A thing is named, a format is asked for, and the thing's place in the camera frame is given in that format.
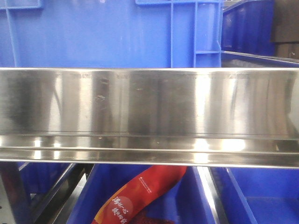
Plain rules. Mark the red snack bag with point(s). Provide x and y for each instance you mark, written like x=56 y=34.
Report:
x=138 y=193

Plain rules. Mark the stainless steel shelf rail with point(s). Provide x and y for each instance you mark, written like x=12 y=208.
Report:
x=231 y=117

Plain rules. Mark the large blue bin upper shelf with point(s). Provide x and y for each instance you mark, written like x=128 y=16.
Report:
x=111 y=33

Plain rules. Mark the blue bin lower middle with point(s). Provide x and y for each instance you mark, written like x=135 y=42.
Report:
x=186 y=203

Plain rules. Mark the blue bin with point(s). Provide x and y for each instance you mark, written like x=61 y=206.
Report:
x=258 y=195
x=246 y=36
x=39 y=177
x=186 y=203

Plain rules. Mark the blue bin upper right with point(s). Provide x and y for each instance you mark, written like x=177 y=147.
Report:
x=246 y=36

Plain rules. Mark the blue bin lower right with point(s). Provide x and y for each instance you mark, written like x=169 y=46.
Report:
x=258 y=195

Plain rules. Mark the blue bin lower left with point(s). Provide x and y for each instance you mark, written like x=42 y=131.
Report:
x=39 y=177

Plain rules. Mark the steel shelf upright post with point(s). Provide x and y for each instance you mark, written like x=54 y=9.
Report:
x=14 y=206

